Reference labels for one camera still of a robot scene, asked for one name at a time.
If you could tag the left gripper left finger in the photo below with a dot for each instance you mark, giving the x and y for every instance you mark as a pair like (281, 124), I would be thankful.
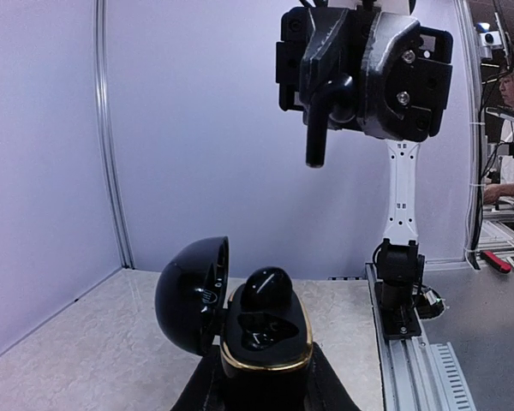
(202, 391)

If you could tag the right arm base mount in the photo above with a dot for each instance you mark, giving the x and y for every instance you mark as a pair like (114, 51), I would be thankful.
(405, 322)

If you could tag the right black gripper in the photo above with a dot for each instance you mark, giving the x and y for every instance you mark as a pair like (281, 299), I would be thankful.
(402, 70)

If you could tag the black earbud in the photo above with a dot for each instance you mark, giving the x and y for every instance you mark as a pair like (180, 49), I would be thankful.
(335, 100)
(267, 287)

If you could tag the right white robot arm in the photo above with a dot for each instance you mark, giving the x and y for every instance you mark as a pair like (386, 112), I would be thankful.
(399, 265)

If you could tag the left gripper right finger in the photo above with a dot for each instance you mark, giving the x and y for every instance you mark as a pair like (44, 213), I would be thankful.
(324, 390)

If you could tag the black earbud charging case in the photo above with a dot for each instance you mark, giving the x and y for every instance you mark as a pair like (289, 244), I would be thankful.
(194, 307)

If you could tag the right aluminium frame post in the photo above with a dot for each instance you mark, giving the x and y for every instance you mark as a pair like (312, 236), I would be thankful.
(472, 71)

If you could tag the red black hand tool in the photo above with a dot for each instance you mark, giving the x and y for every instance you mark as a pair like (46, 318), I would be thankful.
(493, 260)

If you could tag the left aluminium frame post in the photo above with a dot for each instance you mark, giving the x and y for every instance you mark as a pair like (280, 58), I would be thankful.
(106, 137)

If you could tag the aluminium frame post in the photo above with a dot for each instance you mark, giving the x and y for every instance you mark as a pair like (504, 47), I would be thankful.
(472, 71)
(106, 137)

